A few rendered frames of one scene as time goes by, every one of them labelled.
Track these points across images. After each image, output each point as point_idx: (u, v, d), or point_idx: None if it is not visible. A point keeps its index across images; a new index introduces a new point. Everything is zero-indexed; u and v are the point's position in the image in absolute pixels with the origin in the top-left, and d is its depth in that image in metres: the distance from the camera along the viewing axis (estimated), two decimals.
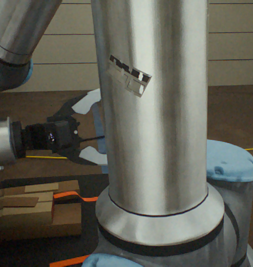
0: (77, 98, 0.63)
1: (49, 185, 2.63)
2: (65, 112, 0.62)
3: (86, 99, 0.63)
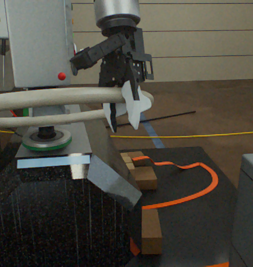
0: (133, 89, 0.62)
1: (120, 154, 3.16)
2: (127, 73, 0.63)
3: (130, 97, 0.63)
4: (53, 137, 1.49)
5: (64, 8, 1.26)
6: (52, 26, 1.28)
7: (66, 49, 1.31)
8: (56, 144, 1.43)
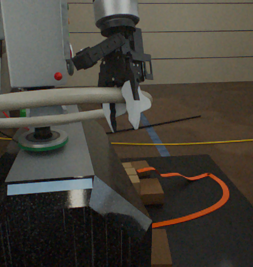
0: (133, 89, 0.62)
1: (123, 164, 2.96)
2: (127, 73, 0.63)
3: (130, 97, 0.63)
4: (45, 139, 1.47)
5: (60, 7, 1.25)
6: (48, 25, 1.27)
7: (62, 49, 1.31)
8: (39, 146, 1.41)
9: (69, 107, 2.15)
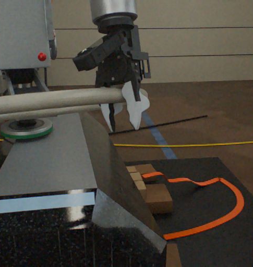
0: (134, 90, 0.62)
1: (127, 168, 2.72)
2: (128, 73, 0.62)
3: (131, 98, 0.63)
4: (15, 123, 1.46)
5: None
6: (31, 4, 1.23)
7: (46, 29, 1.27)
8: (7, 122, 1.50)
9: None
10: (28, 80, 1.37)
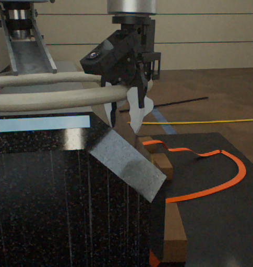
0: (140, 97, 0.60)
1: None
2: (136, 79, 0.60)
3: (135, 104, 0.61)
4: None
5: None
6: None
7: None
8: None
9: (63, 62, 1.85)
10: (26, 26, 1.29)
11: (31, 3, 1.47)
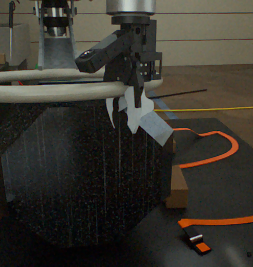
0: (135, 97, 0.60)
1: None
2: (132, 78, 0.60)
3: (131, 103, 0.61)
4: None
5: None
6: None
7: None
8: None
9: None
10: (61, 23, 1.33)
11: (71, 2, 1.52)
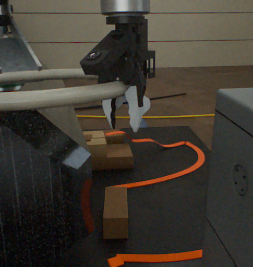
0: (139, 96, 0.61)
1: (94, 132, 2.78)
2: (134, 78, 0.61)
3: (134, 102, 0.62)
4: None
5: None
6: None
7: None
8: None
9: None
10: (3, 22, 1.24)
11: None
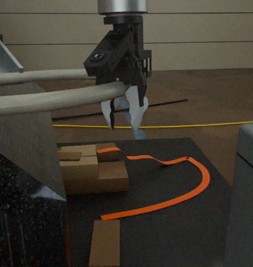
0: (140, 96, 0.61)
1: (86, 146, 2.48)
2: (135, 77, 0.61)
3: (135, 102, 0.62)
4: None
5: None
6: None
7: None
8: None
9: None
10: None
11: None
